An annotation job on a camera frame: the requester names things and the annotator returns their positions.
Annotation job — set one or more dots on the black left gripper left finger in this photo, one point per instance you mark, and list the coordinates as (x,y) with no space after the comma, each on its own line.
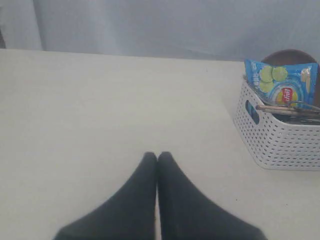
(127,215)

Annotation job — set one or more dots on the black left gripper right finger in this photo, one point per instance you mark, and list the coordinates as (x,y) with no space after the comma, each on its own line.
(187,214)

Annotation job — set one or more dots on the brown wooden chopstick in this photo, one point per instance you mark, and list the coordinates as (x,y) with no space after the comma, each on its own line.
(291,112)
(281,107)

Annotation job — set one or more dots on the blue chips bag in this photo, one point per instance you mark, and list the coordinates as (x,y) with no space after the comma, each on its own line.
(282,83)

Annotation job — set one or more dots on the brown wooden plate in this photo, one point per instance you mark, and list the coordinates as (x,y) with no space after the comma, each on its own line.
(288,57)

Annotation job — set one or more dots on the silver metal fork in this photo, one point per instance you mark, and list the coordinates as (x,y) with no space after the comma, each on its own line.
(302,104)

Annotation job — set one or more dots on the white perforated plastic basket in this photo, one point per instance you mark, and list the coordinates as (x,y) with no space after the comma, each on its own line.
(274,144)

